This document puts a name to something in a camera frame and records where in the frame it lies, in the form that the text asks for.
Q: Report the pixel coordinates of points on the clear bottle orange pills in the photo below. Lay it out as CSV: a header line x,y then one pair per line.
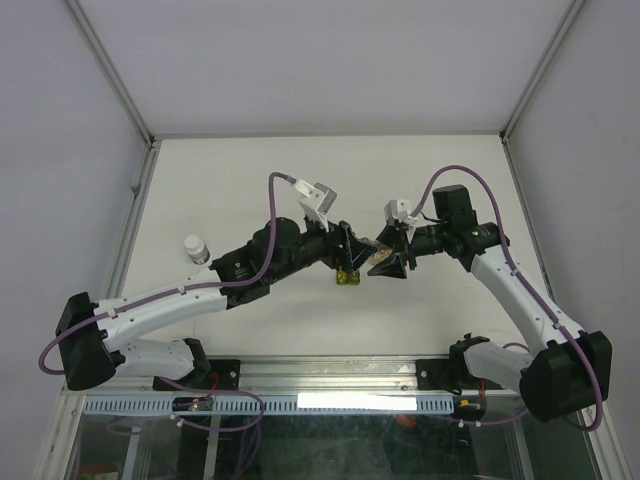
x,y
382,252

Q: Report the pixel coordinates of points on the white cap pill bottle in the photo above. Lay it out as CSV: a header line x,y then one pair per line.
x,y
196,249

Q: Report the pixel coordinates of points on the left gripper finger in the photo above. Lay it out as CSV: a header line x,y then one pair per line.
x,y
360,245
359,256

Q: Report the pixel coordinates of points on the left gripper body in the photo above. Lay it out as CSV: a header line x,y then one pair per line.
x,y
339,257

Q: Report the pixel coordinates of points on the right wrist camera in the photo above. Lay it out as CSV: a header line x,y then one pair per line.
x,y
399,211

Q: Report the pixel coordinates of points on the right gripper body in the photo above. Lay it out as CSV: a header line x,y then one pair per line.
x,y
411,243

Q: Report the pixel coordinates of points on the aluminium mounting rail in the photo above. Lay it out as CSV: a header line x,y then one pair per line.
x,y
260,376

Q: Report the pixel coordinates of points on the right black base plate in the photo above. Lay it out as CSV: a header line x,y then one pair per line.
x,y
444,374

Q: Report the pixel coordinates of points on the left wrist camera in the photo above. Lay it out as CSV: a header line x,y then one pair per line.
x,y
315,200

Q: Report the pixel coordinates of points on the green pill box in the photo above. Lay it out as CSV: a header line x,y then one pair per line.
x,y
344,278

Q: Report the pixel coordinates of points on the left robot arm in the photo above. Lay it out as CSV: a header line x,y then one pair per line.
x,y
101,340

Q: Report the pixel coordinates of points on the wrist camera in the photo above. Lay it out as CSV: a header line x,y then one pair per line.
x,y
315,200
399,211

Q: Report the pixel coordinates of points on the white slotted cable duct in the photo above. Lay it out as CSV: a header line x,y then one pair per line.
x,y
299,404

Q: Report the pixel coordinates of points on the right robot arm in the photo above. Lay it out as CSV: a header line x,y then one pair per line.
x,y
564,369

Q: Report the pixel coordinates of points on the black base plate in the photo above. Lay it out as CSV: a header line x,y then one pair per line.
x,y
444,374
213,374

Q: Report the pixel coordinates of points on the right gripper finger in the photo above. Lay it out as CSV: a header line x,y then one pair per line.
x,y
391,235
394,266

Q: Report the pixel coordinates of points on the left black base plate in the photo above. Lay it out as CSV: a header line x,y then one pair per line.
x,y
213,374

